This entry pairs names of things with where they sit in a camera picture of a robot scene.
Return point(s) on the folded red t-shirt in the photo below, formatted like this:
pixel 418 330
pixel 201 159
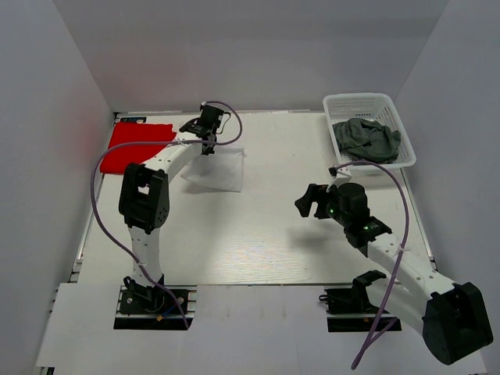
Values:
pixel 117 161

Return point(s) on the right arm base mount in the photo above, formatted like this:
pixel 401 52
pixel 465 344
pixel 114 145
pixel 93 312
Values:
pixel 344 313

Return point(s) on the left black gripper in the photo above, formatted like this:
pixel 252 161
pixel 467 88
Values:
pixel 206 151

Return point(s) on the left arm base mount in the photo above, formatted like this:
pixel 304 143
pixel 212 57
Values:
pixel 151 308

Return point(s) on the white t-shirt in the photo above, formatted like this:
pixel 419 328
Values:
pixel 223 170

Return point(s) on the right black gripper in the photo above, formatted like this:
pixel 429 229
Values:
pixel 316 193

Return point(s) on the blue label sticker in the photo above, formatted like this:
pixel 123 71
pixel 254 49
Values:
pixel 136 119

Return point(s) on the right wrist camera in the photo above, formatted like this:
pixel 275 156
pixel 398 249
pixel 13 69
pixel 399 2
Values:
pixel 339 176

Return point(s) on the dark grey t-shirt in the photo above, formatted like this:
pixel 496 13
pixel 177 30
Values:
pixel 368 140

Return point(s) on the white plastic basket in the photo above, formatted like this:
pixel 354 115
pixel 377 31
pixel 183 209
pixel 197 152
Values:
pixel 369 106

